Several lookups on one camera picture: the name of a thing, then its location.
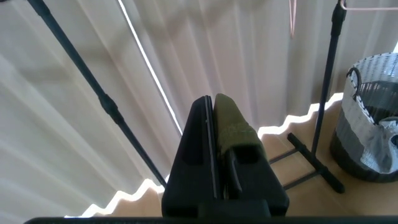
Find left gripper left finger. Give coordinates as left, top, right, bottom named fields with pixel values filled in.
left=161, top=95, right=218, bottom=218

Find white laundry basket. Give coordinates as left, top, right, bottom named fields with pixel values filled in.
left=329, top=52, right=398, bottom=184

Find green printed t-shirt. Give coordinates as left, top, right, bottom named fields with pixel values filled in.
left=213, top=93, right=269, bottom=162

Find pink clothes hanger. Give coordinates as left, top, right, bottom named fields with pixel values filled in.
left=340, top=0, right=398, bottom=12
left=288, top=0, right=297, bottom=39

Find black clothes rack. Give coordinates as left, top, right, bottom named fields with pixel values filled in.
left=26, top=0, right=348, bottom=194

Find pale grey shorts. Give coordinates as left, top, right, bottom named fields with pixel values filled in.
left=360, top=116, right=398, bottom=175

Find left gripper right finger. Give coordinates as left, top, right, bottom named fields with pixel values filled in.
left=219, top=143, right=290, bottom=218

